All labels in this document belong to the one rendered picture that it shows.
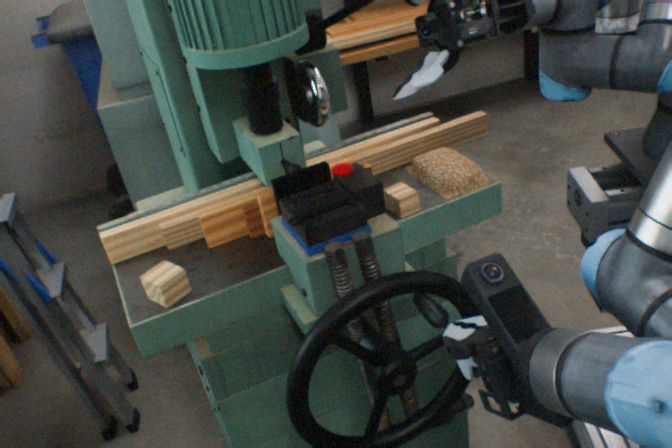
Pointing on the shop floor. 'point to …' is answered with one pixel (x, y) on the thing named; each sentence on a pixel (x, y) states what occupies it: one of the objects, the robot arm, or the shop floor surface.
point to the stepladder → (30, 278)
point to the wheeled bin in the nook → (83, 50)
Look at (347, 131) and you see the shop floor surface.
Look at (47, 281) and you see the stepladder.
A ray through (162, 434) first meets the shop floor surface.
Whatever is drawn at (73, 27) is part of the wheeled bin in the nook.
